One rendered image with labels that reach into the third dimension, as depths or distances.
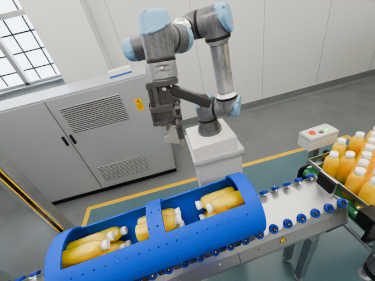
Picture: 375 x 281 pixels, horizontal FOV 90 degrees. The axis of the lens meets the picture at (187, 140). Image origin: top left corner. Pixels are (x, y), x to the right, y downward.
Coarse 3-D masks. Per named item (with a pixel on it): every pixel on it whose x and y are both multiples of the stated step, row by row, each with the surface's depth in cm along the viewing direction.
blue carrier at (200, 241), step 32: (192, 192) 97; (256, 192) 78; (96, 224) 91; (128, 224) 97; (160, 224) 74; (192, 224) 74; (224, 224) 74; (256, 224) 76; (128, 256) 71; (160, 256) 72; (192, 256) 76
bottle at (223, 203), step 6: (234, 192) 84; (216, 198) 84; (222, 198) 83; (228, 198) 82; (234, 198) 82; (240, 198) 82; (210, 204) 84; (216, 204) 82; (222, 204) 81; (228, 204) 81; (234, 204) 82; (240, 204) 82; (216, 210) 82; (222, 210) 82
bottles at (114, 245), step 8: (200, 200) 96; (168, 208) 96; (176, 208) 96; (200, 216) 89; (208, 216) 88; (176, 224) 88; (184, 224) 94; (96, 232) 92; (120, 232) 92; (112, 240) 90; (120, 240) 94; (128, 240) 93; (112, 248) 84; (120, 248) 85
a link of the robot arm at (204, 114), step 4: (212, 96) 105; (212, 100) 104; (196, 104) 107; (212, 104) 104; (196, 108) 109; (200, 108) 107; (204, 108) 106; (208, 108) 105; (212, 108) 104; (196, 112) 112; (200, 112) 108; (204, 112) 107; (208, 112) 106; (212, 112) 105; (200, 116) 110; (204, 116) 109; (208, 116) 108; (212, 116) 108; (200, 120) 112; (204, 120) 110; (208, 120) 110
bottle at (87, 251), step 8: (96, 240) 80; (72, 248) 78; (80, 248) 77; (88, 248) 76; (96, 248) 77; (64, 256) 76; (72, 256) 75; (80, 256) 75; (88, 256) 76; (96, 256) 78; (64, 264) 75; (72, 264) 75
